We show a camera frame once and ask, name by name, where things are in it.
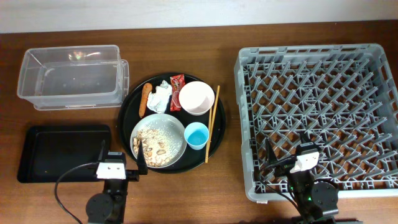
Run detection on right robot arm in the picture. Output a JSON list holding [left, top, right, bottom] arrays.
[[264, 133, 338, 223]]

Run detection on rice and food scraps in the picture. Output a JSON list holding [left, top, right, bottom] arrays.
[[131, 128, 184, 168]]

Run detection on black rectangular tray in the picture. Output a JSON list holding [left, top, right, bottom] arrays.
[[17, 124, 111, 183]]

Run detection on grey dishwasher rack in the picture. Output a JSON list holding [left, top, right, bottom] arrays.
[[234, 44, 397, 203]]

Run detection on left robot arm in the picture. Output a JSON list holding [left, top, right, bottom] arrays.
[[86, 142, 148, 223]]

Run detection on grey plate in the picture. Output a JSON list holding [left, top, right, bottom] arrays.
[[130, 114, 187, 169]]

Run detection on white napkin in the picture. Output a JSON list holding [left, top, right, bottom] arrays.
[[147, 80, 172, 113]]

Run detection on white bowl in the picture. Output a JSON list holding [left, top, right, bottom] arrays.
[[178, 81, 215, 116]]

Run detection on round black serving tray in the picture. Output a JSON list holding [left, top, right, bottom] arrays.
[[118, 72, 226, 174]]

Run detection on clear plastic waste bin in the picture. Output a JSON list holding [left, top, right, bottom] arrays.
[[17, 45, 129, 111]]

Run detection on light blue cup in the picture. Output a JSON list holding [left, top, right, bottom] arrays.
[[184, 122, 210, 150]]

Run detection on red snack wrapper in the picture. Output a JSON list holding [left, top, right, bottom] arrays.
[[170, 74, 185, 111]]

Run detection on wooden chopstick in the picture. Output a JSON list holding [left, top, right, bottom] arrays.
[[206, 108, 212, 148], [205, 85, 220, 163]]

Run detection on orange carrot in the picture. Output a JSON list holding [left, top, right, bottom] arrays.
[[139, 83, 152, 118]]

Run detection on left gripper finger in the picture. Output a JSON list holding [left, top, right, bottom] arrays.
[[137, 141, 148, 175], [98, 140, 106, 162]]

